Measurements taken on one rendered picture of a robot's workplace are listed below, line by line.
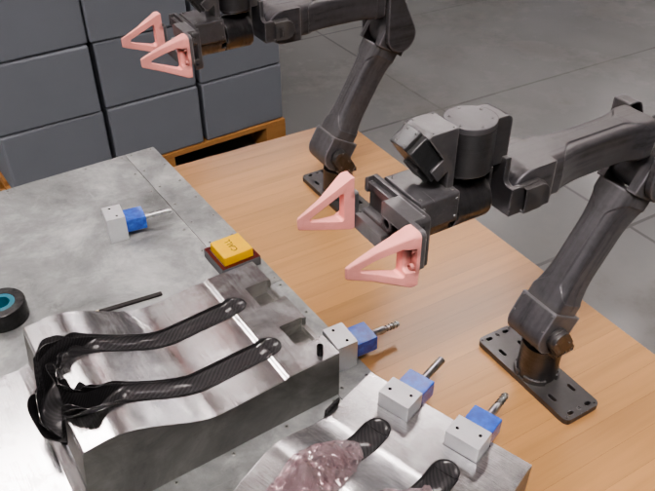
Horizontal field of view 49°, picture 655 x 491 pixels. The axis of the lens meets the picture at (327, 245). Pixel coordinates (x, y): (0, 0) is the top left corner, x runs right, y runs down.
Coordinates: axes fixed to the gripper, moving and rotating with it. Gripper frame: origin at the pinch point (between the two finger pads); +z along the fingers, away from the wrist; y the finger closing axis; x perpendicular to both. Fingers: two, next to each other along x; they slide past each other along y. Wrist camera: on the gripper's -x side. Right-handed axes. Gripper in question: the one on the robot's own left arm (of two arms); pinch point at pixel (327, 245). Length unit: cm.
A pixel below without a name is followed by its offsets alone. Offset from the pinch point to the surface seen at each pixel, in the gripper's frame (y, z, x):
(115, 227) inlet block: -68, 8, 36
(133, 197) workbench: -82, 0, 40
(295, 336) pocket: -20.9, -6.3, 33.8
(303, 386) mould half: -11.9, -2.6, 34.4
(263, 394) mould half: -11.5, 3.8, 31.9
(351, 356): -15.9, -13.3, 37.5
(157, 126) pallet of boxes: -210, -43, 92
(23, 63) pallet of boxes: -206, 1, 55
